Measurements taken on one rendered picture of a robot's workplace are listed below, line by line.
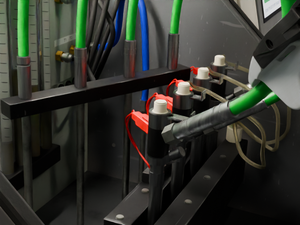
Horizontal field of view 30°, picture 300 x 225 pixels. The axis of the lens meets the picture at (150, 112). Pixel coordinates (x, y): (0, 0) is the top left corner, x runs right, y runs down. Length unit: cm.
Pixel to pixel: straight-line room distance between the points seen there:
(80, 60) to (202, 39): 26
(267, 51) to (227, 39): 51
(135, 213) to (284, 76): 34
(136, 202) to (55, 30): 35
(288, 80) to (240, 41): 49
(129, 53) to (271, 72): 41
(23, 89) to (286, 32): 43
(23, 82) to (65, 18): 25
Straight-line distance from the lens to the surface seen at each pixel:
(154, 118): 68
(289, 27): 43
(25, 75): 77
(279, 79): 48
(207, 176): 84
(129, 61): 86
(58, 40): 98
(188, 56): 99
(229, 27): 96
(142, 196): 78
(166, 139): 60
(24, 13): 74
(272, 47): 45
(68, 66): 102
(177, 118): 68
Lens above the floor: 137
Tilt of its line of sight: 21 degrees down
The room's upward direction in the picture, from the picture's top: 3 degrees clockwise
